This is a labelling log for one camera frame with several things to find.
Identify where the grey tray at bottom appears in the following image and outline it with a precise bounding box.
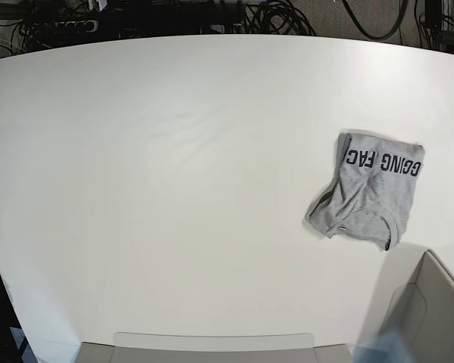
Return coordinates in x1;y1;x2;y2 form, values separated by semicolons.
76;332;353;362

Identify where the grey T-shirt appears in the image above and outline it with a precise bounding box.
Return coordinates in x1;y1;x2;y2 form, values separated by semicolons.
308;133;425;250

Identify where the grey bin at right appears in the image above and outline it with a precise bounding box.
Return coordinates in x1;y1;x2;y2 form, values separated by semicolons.
378;250;454;362

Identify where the black power strip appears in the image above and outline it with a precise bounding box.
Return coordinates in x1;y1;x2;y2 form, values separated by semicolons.
34;20;99;34

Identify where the thick black hose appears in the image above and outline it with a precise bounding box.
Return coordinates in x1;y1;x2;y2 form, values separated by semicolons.
340;0;409;40

